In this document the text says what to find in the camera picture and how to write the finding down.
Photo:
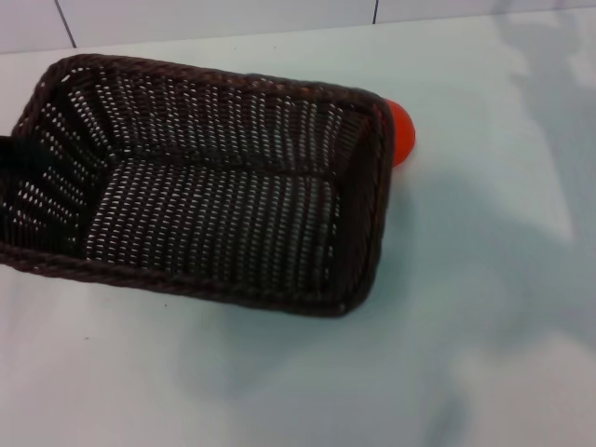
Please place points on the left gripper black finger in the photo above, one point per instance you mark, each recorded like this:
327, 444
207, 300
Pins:
32, 163

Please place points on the black woven rectangular basket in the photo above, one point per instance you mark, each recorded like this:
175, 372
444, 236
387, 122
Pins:
223, 219

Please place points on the orange-red round fruit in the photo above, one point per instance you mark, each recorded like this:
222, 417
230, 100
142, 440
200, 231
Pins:
402, 135

